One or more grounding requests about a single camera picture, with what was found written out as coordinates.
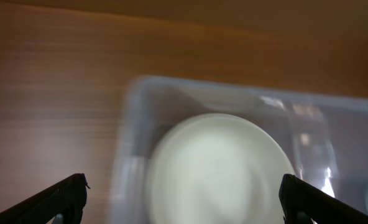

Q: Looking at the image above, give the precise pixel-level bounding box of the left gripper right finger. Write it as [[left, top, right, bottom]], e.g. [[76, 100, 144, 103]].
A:
[[278, 174, 368, 224]]

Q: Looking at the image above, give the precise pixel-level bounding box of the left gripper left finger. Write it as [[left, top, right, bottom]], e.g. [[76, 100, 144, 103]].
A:
[[0, 173, 89, 224]]

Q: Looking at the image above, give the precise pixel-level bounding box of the cream plastic bowl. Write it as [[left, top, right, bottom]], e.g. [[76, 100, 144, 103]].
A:
[[147, 114, 293, 224]]

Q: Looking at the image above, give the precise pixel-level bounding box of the clear plastic storage container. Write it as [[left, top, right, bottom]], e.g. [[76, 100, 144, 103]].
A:
[[108, 76, 368, 223]]

